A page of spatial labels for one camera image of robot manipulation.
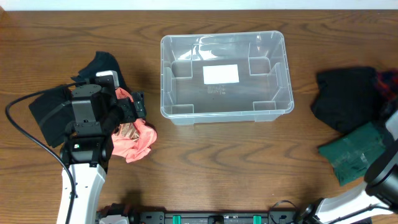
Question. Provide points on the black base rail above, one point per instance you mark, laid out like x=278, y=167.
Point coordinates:
x=117, y=213

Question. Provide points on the red plaid flannel shirt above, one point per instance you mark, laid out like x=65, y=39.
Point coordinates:
x=386, y=84

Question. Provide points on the black garment with strap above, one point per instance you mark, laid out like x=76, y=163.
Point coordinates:
x=53, y=112

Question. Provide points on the clear plastic storage bin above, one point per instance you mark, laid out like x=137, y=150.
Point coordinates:
x=264, y=91

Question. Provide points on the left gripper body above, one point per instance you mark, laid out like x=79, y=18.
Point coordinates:
x=131, y=109

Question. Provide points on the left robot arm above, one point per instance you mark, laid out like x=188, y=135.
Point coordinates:
x=88, y=145

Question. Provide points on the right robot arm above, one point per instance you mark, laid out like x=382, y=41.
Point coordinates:
x=377, y=195

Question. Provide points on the white label in bin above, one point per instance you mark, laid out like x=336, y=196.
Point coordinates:
x=220, y=74

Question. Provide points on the pink printed shirt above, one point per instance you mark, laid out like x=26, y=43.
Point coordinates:
x=133, y=140

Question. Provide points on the dark navy garment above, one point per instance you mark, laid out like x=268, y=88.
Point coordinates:
x=103, y=61

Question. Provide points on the dark green garment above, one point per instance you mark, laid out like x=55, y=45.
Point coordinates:
x=351, y=155

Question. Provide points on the large black garment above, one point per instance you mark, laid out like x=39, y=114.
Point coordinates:
x=347, y=98

